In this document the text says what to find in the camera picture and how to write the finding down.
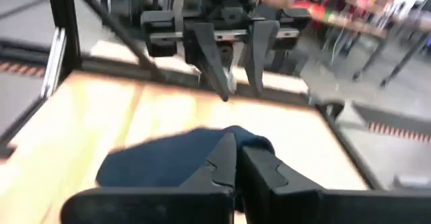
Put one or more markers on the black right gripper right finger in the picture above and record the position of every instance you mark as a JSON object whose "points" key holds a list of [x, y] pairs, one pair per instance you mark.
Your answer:
{"points": [[303, 204]]}

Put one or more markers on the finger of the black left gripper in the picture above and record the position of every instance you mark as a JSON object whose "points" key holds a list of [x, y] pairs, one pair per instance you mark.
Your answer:
{"points": [[261, 49], [205, 49]]}

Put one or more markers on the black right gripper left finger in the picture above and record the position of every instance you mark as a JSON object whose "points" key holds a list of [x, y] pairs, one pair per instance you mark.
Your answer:
{"points": [[151, 205]]}

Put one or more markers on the navy blue towel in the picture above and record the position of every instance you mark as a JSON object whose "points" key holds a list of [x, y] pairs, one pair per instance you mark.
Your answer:
{"points": [[161, 160]]}

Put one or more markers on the cluttered wooden work desk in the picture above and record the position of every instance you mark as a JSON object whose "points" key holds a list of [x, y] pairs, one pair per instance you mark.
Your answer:
{"points": [[350, 24]]}

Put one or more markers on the black orange striped floor mat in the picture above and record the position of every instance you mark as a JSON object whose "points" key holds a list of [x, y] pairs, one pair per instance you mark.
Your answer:
{"points": [[20, 68], [387, 119]]}

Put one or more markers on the black aluminium table frame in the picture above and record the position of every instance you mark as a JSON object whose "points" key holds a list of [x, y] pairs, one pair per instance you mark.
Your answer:
{"points": [[64, 15]]}

